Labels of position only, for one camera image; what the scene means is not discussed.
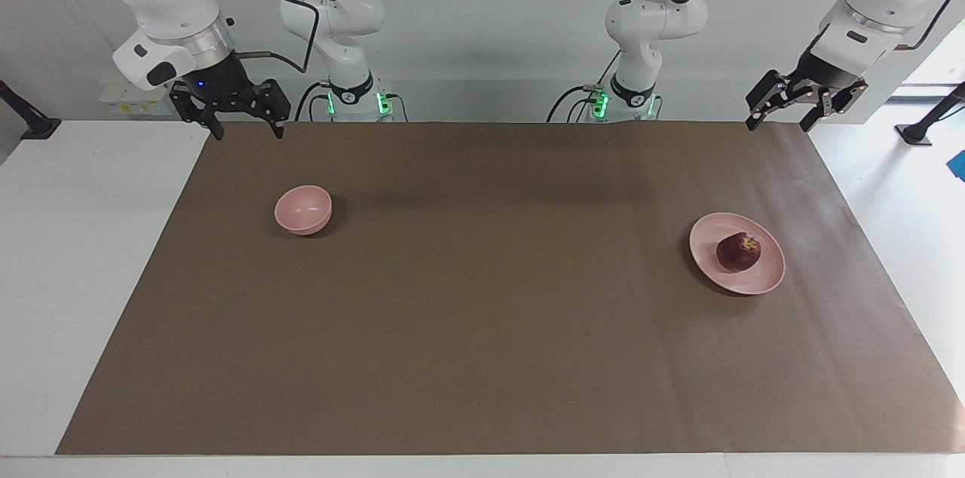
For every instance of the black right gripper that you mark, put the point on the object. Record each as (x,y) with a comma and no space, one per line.
(219,82)

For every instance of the brown table mat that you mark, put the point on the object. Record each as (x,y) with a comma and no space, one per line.
(490,327)

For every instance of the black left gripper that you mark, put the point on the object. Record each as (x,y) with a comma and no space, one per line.
(825,72)

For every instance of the dark red apple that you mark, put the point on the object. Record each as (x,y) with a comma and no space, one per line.
(737,253)

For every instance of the pink plate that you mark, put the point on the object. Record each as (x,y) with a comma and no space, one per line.
(712,267)

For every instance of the blue object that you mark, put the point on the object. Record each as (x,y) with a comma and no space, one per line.
(960,165)

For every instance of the white wall socket strip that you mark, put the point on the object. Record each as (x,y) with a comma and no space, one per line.
(124,107)

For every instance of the pink bowl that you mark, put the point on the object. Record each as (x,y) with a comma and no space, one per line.
(301,210)

